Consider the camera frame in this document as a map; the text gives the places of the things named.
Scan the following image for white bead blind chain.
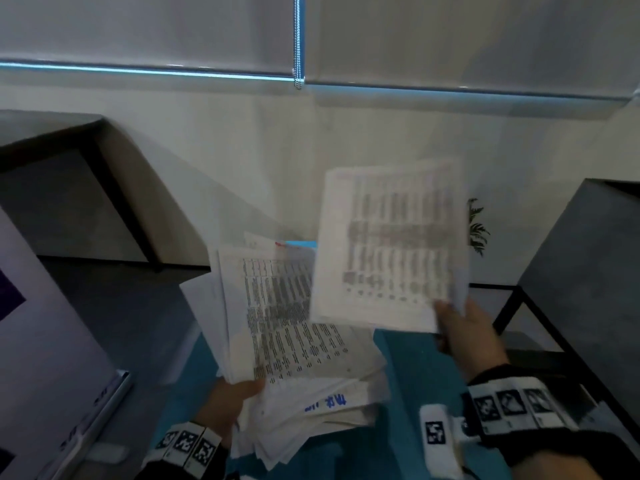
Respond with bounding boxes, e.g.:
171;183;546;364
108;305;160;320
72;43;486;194
291;0;307;91

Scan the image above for person's right hand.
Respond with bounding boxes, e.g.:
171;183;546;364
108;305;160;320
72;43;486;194
433;299;511;383

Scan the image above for black wristband marker tags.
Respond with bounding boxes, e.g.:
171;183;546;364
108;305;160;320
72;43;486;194
135;421;231;480
462;364;640;468

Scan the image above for printed paper sheet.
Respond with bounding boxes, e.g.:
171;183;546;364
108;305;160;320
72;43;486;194
309;158;472;334

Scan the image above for person's right forearm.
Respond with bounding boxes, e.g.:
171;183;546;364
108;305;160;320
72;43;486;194
509;449;603;480

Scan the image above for person's left hand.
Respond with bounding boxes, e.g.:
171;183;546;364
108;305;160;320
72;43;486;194
192;378;266;448

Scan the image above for black left wristband marker tags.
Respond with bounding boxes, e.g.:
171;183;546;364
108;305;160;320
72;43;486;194
135;421;231;480

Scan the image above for dark grey black-framed desk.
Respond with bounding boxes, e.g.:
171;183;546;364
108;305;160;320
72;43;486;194
0;110;163;275

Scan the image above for black right wristband marker tags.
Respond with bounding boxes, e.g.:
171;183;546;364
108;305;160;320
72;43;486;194
462;364;640;468

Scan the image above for green potted fern plant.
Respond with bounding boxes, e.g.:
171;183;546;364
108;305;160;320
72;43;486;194
467;197;492;258

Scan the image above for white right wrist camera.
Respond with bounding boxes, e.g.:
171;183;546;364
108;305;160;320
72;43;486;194
419;403;473;480

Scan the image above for stack of collected papers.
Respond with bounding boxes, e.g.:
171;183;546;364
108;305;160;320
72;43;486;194
179;232;392;471

